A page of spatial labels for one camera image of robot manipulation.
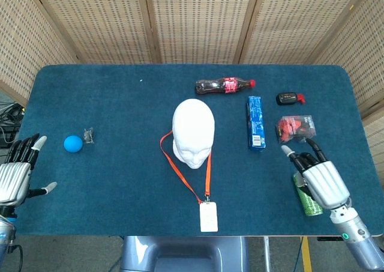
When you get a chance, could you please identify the green drink can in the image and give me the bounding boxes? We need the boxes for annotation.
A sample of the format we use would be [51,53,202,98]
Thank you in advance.
[292,171,324,217]

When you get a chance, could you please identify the orange lanyard with badge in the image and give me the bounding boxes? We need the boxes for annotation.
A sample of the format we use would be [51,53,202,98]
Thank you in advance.
[159,130,219,233]

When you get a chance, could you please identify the blue-grey robot torso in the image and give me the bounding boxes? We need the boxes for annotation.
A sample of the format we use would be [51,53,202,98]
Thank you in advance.
[119,235,250,272]

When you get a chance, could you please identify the metal table leg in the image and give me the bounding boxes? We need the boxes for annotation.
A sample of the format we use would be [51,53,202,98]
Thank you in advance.
[263,236,270,272]

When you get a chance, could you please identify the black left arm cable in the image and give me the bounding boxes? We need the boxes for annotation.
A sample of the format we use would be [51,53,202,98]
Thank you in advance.
[8,244,23,272]

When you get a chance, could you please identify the blue cookie box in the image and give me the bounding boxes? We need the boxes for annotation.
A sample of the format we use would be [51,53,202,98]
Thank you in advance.
[246,95,267,152]

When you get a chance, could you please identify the cola bottle red label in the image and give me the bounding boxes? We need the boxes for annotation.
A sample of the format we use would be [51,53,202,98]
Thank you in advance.
[195,77,256,95]

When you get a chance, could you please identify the woven bamboo folding screen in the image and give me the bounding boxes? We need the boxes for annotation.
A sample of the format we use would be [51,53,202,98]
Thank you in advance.
[0,0,384,177]

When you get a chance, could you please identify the blue ball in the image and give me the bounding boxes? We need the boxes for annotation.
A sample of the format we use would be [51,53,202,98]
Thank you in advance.
[63,135,83,153]

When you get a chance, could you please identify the clear box red parts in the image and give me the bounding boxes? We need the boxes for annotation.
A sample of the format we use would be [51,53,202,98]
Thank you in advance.
[275,115,317,145]

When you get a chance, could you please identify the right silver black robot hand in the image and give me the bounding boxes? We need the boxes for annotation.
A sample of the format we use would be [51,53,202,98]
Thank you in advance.
[281,138,352,210]

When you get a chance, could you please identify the small black red device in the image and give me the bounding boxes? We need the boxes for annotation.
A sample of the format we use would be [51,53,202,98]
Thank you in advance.
[275,92,307,106]

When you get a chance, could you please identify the white mannequin head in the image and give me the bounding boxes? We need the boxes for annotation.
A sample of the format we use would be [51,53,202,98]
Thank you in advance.
[172,98,216,170]

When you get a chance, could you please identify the black floor cables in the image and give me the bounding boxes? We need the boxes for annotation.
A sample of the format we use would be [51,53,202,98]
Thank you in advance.
[0,102,26,148]

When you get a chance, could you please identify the blue carpet table cover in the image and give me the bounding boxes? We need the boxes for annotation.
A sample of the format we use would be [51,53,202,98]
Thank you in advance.
[0,64,374,237]

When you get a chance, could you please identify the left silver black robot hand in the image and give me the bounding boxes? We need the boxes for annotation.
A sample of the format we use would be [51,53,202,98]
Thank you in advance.
[0,133,58,208]

